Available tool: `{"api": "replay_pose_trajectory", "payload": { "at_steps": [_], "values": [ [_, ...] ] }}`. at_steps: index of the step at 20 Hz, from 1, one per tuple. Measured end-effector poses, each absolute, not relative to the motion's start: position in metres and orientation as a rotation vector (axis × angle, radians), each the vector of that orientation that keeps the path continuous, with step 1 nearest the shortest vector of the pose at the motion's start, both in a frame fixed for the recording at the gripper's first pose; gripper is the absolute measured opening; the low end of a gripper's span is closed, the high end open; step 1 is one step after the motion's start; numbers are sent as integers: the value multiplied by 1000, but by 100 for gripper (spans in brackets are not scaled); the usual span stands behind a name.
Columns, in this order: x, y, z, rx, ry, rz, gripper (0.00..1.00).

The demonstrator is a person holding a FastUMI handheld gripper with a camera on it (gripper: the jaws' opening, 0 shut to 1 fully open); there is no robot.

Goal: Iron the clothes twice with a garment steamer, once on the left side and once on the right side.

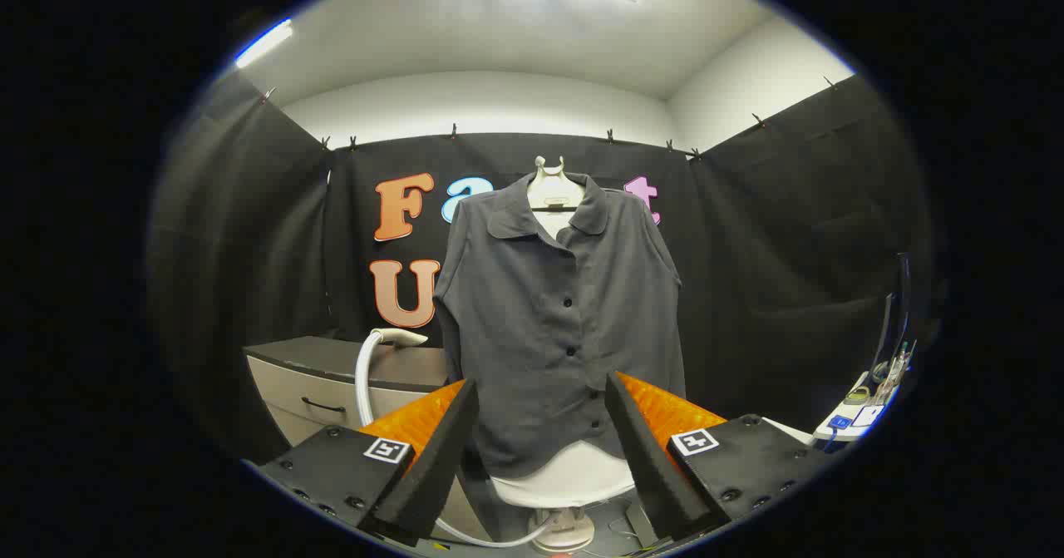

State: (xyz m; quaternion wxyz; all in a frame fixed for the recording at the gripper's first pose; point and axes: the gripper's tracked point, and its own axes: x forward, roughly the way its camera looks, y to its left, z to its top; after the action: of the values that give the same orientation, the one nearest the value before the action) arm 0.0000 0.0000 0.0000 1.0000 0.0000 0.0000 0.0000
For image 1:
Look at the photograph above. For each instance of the blue plug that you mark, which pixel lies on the blue plug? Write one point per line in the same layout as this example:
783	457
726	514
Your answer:
839	422

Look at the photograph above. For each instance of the white steamer base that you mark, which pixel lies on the white steamer base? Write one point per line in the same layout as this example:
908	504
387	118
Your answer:
564	531

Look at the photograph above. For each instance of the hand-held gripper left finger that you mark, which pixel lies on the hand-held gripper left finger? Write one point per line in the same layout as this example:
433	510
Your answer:
440	458

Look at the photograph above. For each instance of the narrow ceiling light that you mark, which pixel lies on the narrow ceiling light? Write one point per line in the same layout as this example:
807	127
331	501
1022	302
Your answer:
263	43

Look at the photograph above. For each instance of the grey drawer cabinet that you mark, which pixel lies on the grey drawer cabinet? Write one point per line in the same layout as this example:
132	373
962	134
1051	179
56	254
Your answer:
316	387

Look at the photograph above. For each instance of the grey button shirt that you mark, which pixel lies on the grey button shirt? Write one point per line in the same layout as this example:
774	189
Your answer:
532	333

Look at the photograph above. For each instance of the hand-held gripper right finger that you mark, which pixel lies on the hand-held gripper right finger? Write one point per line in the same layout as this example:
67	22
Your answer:
644	458

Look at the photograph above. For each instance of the white power strip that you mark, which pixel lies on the white power strip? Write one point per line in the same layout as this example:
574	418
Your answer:
869	415

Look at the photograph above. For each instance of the white garment steamer head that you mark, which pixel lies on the white garment steamer head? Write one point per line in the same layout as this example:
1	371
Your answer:
403	338

